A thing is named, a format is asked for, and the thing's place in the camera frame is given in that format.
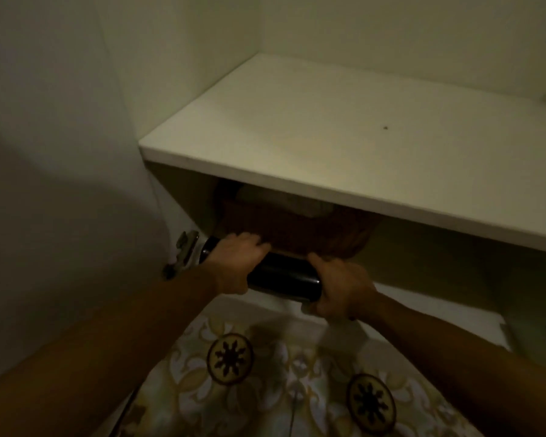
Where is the person's right hand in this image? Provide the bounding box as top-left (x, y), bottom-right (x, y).
top-left (301, 253), bottom-right (379, 321)

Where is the black cylindrical bottle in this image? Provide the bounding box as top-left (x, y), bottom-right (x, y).
top-left (199, 236), bottom-right (323, 303)

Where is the person's right forearm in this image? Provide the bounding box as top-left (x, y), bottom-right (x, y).
top-left (356, 292), bottom-right (546, 437)

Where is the person's left hand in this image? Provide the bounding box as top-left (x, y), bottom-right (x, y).
top-left (202, 232), bottom-right (272, 296)

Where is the white cabinet shelf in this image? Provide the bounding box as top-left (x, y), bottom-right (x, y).
top-left (139, 53), bottom-right (546, 256)

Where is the person's left forearm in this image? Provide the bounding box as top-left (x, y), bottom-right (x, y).
top-left (0, 267), bottom-right (220, 437)

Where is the floral patterned cloth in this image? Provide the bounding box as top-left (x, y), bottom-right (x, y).
top-left (118, 296), bottom-right (487, 437)

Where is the brown woven basket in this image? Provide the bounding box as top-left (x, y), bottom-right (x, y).
top-left (216, 182), bottom-right (383, 260)

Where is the white cabinet door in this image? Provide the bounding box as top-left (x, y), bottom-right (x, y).
top-left (0, 0), bottom-right (174, 387)

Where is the metal cabinet hinge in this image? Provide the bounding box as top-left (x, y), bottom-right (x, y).
top-left (163, 230), bottom-right (201, 282)

